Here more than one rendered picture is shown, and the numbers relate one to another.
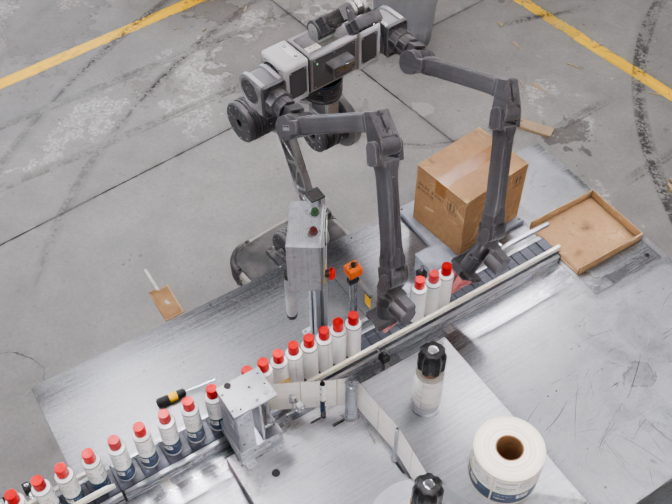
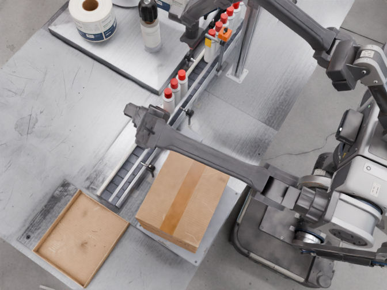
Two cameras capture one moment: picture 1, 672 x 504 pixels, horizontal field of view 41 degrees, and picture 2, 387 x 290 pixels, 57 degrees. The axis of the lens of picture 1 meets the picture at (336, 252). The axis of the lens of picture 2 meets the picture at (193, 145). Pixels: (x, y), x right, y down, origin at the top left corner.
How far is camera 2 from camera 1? 2.70 m
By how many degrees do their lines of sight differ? 59
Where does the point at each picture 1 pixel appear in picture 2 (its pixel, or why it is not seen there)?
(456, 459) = (124, 22)
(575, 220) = (94, 249)
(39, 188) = not seen: outside the picture
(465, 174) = (186, 176)
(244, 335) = (279, 55)
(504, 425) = (96, 15)
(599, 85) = not seen: outside the picture
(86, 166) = not seen: outside the picture
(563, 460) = (66, 53)
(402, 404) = (165, 39)
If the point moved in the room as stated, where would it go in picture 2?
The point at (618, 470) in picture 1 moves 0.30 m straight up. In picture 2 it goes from (34, 59) to (6, 18)
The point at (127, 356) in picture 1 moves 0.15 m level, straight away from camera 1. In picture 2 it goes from (331, 20) to (355, 35)
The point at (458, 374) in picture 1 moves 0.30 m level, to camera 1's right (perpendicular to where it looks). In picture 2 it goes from (140, 69) to (80, 92)
